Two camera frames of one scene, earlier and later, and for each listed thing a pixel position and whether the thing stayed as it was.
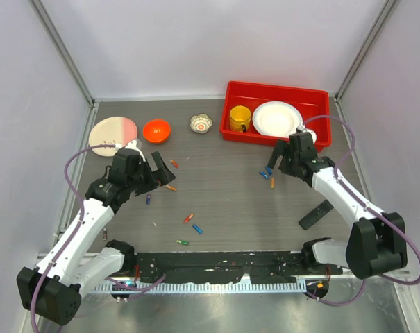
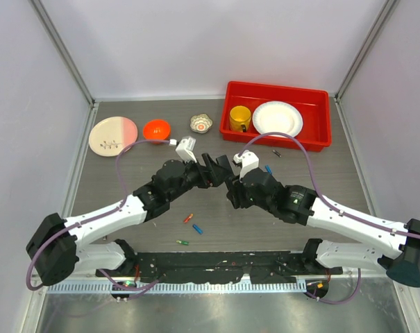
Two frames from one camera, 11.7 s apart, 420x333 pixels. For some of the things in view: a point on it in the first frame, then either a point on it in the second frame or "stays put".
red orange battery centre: [188, 218] stays put
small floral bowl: [200, 123] stays put
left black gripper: [161, 176] to [208, 174]
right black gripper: [282, 147] to [235, 193]
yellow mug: [239, 118] stays put
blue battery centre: [198, 229] stays put
